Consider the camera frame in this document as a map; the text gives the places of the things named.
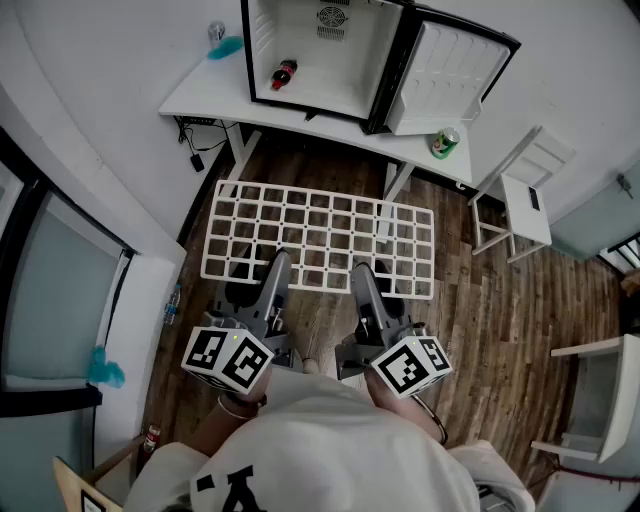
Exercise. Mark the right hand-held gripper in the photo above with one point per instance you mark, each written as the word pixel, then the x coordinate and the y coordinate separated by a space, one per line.
pixel 410 367

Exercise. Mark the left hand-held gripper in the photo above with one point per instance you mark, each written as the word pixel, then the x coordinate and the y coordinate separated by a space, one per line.
pixel 227 357

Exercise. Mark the white wire fridge shelf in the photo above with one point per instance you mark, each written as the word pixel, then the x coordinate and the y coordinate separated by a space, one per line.
pixel 326 269

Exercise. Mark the black mini fridge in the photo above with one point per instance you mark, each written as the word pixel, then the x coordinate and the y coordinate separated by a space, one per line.
pixel 350 65

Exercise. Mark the person's right forearm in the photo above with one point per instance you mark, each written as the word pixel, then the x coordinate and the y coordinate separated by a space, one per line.
pixel 400 405

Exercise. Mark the person's left forearm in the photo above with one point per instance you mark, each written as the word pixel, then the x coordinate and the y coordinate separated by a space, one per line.
pixel 215 425

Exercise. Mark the clear water bottle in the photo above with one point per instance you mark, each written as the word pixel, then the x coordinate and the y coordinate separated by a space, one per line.
pixel 173 305

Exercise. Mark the person's light shoe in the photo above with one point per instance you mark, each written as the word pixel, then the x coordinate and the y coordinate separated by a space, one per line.
pixel 310 365

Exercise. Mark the gold bangle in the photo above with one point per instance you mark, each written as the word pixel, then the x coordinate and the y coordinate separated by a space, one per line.
pixel 235 412

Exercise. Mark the black wrist band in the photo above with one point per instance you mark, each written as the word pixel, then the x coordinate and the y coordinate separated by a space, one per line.
pixel 442 425

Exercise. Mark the person's white printed shirt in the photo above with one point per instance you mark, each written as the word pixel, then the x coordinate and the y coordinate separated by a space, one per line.
pixel 325 450

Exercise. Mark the white chair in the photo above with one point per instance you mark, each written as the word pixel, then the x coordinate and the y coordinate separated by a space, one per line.
pixel 525 220

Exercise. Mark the green soda can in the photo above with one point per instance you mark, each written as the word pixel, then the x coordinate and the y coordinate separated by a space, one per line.
pixel 445 145

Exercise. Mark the teal fluffy cloth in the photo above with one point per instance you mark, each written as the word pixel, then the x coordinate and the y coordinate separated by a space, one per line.
pixel 225 49
pixel 102 367

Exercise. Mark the black power strip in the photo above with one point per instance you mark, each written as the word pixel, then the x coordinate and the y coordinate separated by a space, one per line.
pixel 197 120

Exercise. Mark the black framed glass door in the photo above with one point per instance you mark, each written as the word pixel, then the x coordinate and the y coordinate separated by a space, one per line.
pixel 60 290

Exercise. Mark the white desk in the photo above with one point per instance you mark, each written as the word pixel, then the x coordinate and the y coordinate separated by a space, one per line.
pixel 210 95

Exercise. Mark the brown cardboard box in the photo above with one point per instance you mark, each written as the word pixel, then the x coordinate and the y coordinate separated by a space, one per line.
pixel 631 282

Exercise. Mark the white side table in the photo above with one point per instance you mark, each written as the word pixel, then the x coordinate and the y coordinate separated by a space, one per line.
pixel 620 400

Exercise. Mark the silver drink can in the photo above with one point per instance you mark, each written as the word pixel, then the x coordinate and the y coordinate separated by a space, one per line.
pixel 216 34

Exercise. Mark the metal door lock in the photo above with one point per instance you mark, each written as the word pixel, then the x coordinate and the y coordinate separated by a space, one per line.
pixel 624 184

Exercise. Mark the wooden chair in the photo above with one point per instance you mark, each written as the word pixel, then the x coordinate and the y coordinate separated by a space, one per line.
pixel 70 482

